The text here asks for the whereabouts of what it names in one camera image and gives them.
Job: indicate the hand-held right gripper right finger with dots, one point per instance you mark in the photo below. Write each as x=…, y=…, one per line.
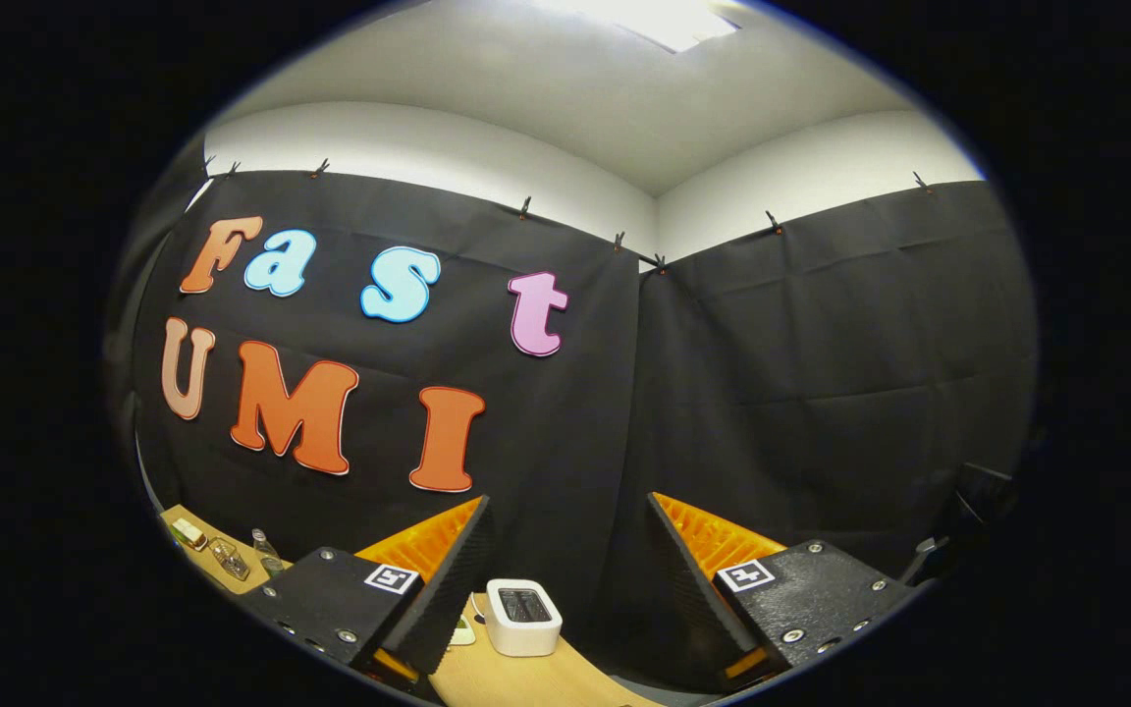
x=693, y=589

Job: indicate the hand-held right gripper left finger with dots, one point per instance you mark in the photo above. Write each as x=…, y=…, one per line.
x=448, y=589

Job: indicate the white divided dish of beans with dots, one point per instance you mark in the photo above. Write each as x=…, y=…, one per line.
x=462, y=630

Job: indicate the white toaster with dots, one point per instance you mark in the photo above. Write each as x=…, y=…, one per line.
x=522, y=633

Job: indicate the clear plastic water bottle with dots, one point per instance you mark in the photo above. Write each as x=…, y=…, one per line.
x=263, y=545

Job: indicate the small white plate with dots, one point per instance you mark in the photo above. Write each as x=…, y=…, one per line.
x=198, y=543

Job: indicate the sandwich with lettuce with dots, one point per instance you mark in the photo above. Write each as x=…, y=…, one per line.
x=188, y=532

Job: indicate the row of black clips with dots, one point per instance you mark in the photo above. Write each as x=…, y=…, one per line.
x=524, y=206

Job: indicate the ceiling light panel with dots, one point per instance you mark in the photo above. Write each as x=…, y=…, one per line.
x=654, y=20

